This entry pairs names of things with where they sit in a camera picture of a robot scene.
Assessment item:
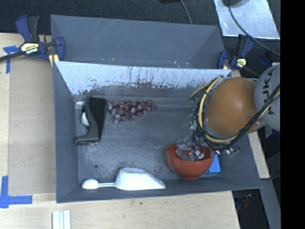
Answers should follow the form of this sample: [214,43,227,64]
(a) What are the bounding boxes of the grey metal bin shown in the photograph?
[50,14,263,204]

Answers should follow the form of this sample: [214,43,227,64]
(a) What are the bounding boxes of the pale wood board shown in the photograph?
[8,58,58,196]

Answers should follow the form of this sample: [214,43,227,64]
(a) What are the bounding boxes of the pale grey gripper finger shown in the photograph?
[176,151,205,162]
[175,144,193,154]

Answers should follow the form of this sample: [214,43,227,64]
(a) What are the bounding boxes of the blue block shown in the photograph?
[205,153,222,176]

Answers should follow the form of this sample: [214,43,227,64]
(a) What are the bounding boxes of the purple toy grapes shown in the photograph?
[107,99,157,125]

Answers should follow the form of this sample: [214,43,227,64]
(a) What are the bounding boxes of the white plastic scoop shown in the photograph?
[81,167,166,191]

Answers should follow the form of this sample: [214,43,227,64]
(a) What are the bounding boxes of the red bowl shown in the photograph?
[166,143,215,181]

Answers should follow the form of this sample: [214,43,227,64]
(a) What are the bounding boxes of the black curved plastic object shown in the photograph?
[74,96,108,146]

